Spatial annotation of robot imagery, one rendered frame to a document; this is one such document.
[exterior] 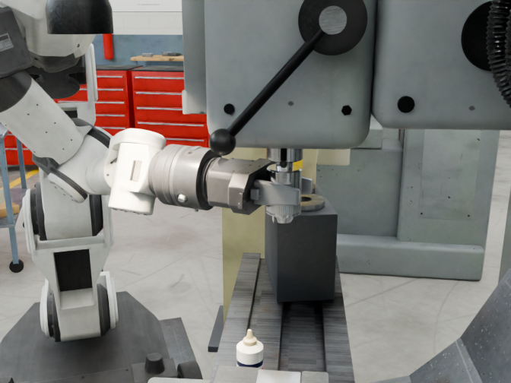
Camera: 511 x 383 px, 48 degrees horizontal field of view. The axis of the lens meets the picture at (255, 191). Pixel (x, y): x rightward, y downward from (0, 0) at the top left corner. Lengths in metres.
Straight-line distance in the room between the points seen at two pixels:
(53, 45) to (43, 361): 0.94
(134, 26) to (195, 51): 9.40
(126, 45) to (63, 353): 8.69
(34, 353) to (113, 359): 0.23
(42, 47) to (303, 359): 0.69
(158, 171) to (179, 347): 1.28
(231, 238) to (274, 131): 2.02
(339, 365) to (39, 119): 0.65
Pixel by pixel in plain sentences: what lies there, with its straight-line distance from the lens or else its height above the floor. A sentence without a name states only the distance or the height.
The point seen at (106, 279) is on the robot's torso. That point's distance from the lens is 1.77.
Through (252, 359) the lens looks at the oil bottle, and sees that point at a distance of 0.89.
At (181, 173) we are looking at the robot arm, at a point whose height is 1.26.
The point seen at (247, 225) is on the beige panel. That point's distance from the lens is 2.63.
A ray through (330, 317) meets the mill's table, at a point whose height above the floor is 0.90.
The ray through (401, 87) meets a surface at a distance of 0.64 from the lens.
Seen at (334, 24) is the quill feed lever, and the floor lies 1.45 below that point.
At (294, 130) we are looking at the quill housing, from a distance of 0.65.
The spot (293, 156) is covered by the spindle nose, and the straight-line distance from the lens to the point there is 0.74.
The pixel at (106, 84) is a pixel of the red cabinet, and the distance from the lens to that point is 5.66.
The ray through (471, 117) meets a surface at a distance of 0.66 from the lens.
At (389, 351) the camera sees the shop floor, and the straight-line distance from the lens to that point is 2.81.
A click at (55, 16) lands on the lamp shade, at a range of 0.68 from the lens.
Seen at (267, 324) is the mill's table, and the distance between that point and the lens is 1.12.
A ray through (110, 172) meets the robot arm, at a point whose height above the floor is 1.22.
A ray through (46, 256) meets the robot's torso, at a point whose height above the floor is 0.91.
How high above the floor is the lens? 1.46
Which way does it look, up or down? 17 degrees down
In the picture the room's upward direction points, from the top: straight up
